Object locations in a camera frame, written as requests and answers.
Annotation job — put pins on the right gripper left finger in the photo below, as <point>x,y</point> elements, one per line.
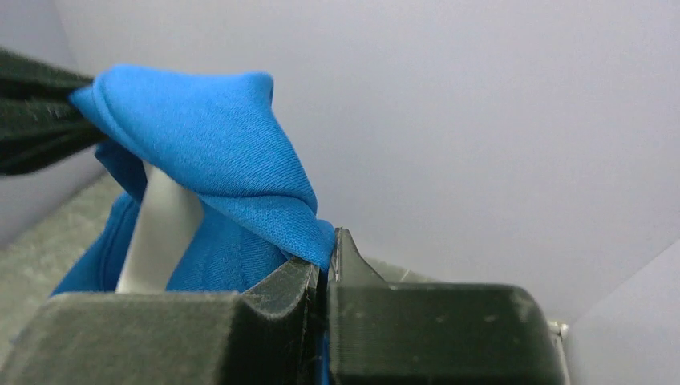
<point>261,336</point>

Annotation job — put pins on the blue zip jacket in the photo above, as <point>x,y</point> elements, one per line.
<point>216,136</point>

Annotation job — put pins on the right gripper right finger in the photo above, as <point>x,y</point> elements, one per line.
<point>387,332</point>

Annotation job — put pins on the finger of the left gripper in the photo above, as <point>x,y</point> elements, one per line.
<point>39,124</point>

